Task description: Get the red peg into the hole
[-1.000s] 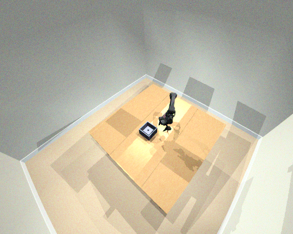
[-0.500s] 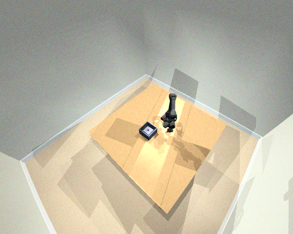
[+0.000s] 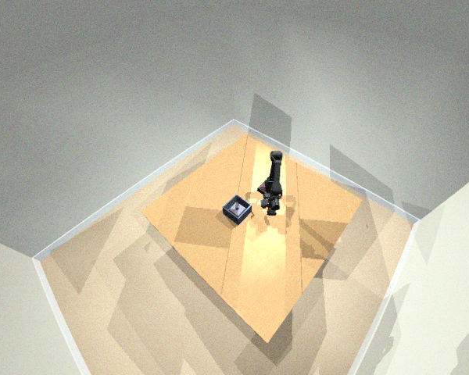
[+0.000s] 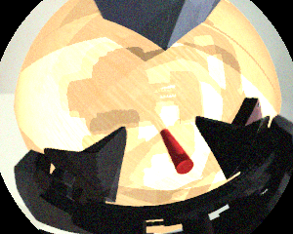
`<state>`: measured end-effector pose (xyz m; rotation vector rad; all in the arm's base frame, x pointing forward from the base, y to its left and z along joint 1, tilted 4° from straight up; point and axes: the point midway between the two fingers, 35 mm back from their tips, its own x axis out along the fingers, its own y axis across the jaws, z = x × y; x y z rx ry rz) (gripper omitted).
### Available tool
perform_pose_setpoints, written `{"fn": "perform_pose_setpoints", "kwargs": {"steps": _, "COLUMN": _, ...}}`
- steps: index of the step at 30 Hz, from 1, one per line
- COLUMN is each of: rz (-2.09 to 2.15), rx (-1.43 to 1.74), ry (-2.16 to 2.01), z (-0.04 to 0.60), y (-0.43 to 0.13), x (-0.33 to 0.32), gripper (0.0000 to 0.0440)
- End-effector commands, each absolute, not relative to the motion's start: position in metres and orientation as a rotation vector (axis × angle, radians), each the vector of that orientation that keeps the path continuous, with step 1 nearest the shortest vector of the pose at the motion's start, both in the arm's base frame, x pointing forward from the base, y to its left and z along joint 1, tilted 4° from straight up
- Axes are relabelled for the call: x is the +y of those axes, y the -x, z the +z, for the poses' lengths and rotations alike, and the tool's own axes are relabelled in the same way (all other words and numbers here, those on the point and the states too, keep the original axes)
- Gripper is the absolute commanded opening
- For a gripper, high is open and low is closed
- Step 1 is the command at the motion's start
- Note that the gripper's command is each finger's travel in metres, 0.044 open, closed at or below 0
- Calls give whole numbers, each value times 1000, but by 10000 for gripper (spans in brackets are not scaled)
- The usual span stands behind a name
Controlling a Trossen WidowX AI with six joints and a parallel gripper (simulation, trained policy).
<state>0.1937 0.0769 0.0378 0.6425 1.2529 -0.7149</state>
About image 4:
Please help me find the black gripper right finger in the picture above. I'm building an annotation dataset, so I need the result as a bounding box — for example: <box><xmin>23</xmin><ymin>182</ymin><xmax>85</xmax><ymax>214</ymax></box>
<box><xmin>194</xmin><ymin>116</ymin><xmax>271</xmax><ymax>179</ymax></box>

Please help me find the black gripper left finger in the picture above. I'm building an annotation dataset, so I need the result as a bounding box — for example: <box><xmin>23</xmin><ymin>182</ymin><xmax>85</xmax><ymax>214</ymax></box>
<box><xmin>44</xmin><ymin>126</ymin><xmax>127</xmax><ymax>203</ymax></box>

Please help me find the red peg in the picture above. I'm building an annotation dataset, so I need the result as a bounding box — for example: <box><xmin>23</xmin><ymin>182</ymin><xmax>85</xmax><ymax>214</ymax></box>
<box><xmin>161</xmin><ymin>129</ymin><xmax>194</xmax><ymax>175</ymax></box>

